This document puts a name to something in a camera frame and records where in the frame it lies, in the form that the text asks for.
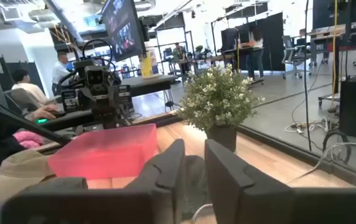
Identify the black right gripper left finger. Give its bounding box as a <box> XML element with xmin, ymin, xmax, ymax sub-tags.
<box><xmin>124</xmin><ymin>139</ymin><xmax>187</xmax><ymax>224</ymax></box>

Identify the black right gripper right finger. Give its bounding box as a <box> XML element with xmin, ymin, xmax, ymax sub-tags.
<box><xmin>204</xmin><ymin>139</ymin><xmax>296</xmax><ymax>224</ymax></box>

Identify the beige fabric hat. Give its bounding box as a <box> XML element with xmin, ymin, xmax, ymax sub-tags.
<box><xmin>0</xmin><ymin>149</ymin><xmax>57</xmax><ymax>207</ymax></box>

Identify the black side table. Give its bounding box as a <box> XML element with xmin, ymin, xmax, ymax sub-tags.
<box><xmin>119</xmin><ymin>73</ymin><xmax>179</xmax><ymax>113</ymax></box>

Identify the translucent plastic bin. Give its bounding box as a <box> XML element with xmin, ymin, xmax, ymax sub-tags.
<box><xmin>47</xmin><ymin>123</ymin><xmax>159</xmax><ymax>181</ymax></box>

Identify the yellow sign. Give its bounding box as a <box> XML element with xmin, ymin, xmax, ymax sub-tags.
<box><xmin>139</xmin><ymin>51</ymin><xmax>154</xmax><ymax>78</ymax></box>

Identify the standing person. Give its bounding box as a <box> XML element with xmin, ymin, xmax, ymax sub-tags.
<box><xmin>245</xmin><ymin>24</ymin><xmax>265</xmax><ymax>82</ymax></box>
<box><xmin>51</xmin><ymin>51</ymin><xmax>72</xmax><ymax>95</ymax></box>

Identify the person's hand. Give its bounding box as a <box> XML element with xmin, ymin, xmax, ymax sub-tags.
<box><xmin>28</xmin><ymin>104</ymin><xmax>61</xmax><ymax>123</ymax></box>

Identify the large black monitor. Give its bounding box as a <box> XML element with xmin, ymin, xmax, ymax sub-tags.
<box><xmin>99</xmin><ymin>0</ymin><xmax>148</xmax><ymax>63</ymax></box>

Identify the seated person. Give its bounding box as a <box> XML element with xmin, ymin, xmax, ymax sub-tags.
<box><xmin>11</xmin><ymin>68</ymin><xmax>50</xmax><ymax>106</ymax></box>
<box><xmin>172</xmin><ymin>42</ymin><xmax>187</xmax><ymax>62</ymax></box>

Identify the pink fluffy fabric item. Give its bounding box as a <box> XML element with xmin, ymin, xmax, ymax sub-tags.
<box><xmin>12</xmin><ymin>130</ymin><xmax>45</xmax><ymax>149</ymax></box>

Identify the grey padded chair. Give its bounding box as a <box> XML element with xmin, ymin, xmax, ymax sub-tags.
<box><xmin>2</xmin><ymin>88</ymin><xmax>44</xmax><ymax>116</ymax></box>

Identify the potted green plant black pot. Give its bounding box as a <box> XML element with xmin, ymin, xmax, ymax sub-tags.
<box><xmin>175</xmin><ymin>63</ymin><xmax>266</xmax><ymax>153</ymax></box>

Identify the grey office chair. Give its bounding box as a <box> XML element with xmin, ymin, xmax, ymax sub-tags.
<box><xmin>281</xmin><ymin>35</ymin><xmax>313</xmax><ymax>79</ymax></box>

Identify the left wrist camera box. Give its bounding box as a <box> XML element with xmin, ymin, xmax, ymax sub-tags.
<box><xmin>84</xmin><ymin>65</ymin><xmax>110</xmax><ymax>87</ymax></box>

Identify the white cable loop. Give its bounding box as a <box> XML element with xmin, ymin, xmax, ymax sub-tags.
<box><xmin>191</xmin><ymin>203</ymin><xmax>213</xmax><ymax>224</ymax></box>

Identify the black slanted frame strut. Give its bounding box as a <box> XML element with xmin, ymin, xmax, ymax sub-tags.
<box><xmin>0</xmin><ymin>89</ymin><xmax>72</xmax><ymax>146</ymax></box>

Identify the power strip with cables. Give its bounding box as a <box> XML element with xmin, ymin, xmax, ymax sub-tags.
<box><xmin>284</xmin><ymin>119</ymin><xmax>330</xmax><ymax>135</ymax></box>

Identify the black coiled cable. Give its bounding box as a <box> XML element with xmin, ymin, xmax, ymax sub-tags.
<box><xmin>322</xmin><ymin>129</ymin><xmax>352</xmax><ymax>165</ymax></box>

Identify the black hanging cable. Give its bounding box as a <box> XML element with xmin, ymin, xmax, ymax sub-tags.
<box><xmin>303</xmin><ymin>0</ymin><xmax>312</xmax><ymax>152</ymax></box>

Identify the yellow hanging cable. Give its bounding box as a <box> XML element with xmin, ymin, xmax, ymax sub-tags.
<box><xmin>330</xmin><ymin>0</ymin><xmax>340</xmax><ymax>111</ymax></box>

